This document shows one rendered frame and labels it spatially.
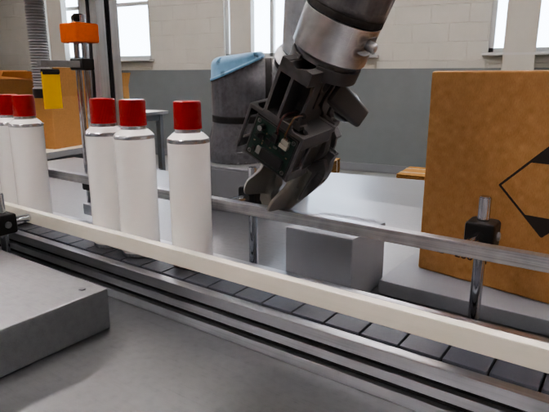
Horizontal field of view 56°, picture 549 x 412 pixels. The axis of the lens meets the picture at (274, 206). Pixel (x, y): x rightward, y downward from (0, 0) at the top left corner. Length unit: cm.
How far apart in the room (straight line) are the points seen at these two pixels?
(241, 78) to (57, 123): 166
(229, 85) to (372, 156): 526
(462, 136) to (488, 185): 7
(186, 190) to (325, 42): 25
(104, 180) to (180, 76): 675
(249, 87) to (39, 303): 67
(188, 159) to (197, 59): 669
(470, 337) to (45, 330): 41
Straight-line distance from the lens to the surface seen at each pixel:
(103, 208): 75
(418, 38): 616
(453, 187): 72
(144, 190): 69
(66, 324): 61
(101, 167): 73
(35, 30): 105
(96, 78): 97
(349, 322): 52
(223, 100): 113
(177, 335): 61
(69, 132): 273
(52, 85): 88
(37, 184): 92
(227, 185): 111
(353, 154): 638
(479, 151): 70
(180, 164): 62
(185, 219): 64
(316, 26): 49
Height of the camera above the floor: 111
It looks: 14 degrees down
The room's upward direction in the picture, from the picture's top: straight up
